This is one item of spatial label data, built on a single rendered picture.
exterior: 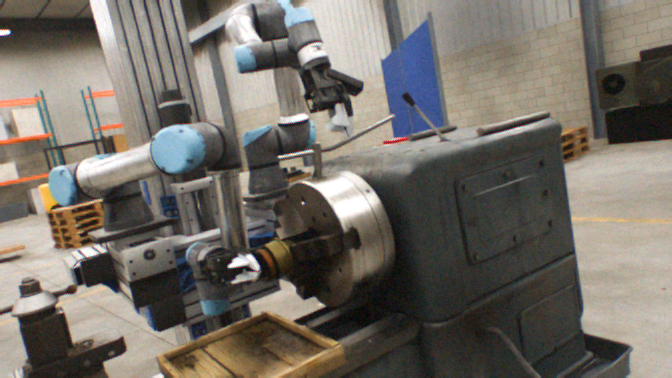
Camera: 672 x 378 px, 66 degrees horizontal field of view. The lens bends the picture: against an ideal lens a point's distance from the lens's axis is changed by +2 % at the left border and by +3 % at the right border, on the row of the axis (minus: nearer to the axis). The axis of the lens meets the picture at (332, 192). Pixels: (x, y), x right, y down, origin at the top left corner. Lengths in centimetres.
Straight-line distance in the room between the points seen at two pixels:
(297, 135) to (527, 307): 95
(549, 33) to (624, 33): 142
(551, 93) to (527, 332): 1075
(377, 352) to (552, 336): 57
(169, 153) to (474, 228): 76
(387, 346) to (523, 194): 54
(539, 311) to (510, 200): 32
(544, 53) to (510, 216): 1079
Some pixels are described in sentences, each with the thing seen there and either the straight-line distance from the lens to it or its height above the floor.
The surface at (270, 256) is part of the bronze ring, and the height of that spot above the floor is 110.
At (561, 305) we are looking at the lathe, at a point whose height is 75.
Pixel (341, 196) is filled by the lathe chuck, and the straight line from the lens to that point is 114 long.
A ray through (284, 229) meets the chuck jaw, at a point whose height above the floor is 113.
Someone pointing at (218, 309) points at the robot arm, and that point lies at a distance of 141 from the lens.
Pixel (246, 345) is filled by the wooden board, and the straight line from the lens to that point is 128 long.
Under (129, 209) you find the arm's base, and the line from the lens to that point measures 169.
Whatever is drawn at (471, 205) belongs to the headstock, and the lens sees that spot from 127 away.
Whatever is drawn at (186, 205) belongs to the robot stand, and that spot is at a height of 117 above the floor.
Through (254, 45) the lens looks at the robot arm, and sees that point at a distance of 145.
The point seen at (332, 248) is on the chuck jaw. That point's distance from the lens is 110.
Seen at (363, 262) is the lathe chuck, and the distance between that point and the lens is 113.
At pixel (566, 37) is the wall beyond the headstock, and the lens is 1191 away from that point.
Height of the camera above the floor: 136
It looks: 8 degrees down
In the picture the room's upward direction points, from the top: 11 degrees counter-clockwise
